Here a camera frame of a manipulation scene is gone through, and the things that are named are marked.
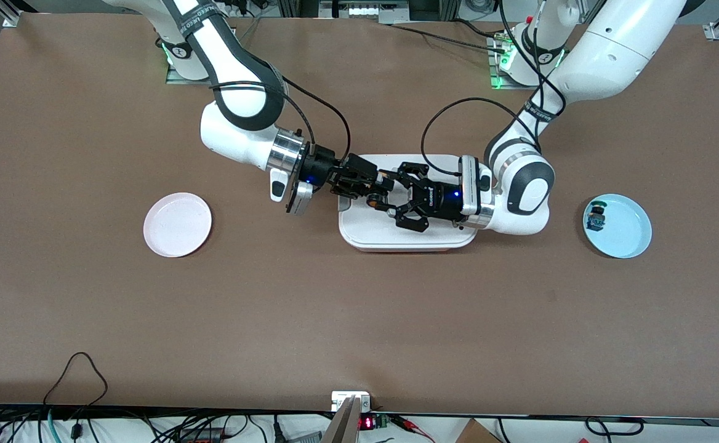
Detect white lunch box grey latches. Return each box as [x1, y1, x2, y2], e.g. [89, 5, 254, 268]
[337, 154, 480, 253]

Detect pink round plate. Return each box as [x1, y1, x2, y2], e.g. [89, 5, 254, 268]
[143, 193, 213, 258]

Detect light blue round plate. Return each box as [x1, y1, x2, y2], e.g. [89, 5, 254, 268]
[582, 194, 653, 259]

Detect white socket box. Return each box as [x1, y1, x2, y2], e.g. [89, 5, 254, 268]
[331, 391, 371, 412]

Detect red clip leads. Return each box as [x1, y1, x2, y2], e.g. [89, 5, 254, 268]
[390, 415, 435, 441]

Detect grey metal bar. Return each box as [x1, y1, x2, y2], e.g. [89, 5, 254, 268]
[321, 397, 362, 443]

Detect brown cardboard piece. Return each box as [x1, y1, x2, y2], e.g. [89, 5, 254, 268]
[455, 420, 502, 443]

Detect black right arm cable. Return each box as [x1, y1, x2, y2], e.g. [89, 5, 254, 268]
[211, 79, 352, 164]

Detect thin black base cable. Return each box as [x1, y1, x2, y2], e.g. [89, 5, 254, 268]
[390, 23, 508, 51]

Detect green push button switch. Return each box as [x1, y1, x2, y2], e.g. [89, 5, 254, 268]
[586, 200, 609, 233]

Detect black coiled cable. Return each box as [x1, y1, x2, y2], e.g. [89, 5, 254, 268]
[584, 417, 645, 436]

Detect thin black looped cable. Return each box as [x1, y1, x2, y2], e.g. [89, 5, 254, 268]
[42, 352, 109, 407]

